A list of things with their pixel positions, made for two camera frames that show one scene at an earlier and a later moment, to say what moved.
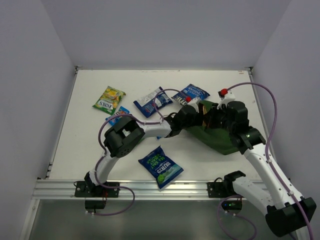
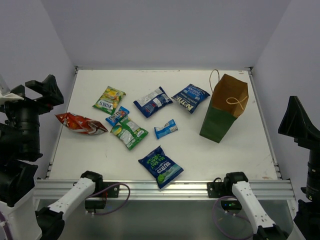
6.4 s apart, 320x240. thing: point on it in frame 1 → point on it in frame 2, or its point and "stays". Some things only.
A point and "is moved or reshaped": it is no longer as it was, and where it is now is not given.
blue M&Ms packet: x=121 y=110 stays
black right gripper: x=211 y=114 → x=298 y=124
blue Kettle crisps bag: x=190 y=92 stays
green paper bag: x=217 y=137 is moved or reshaped
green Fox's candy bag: x=110 y=100 stays
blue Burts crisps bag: x=160 y=167 stays
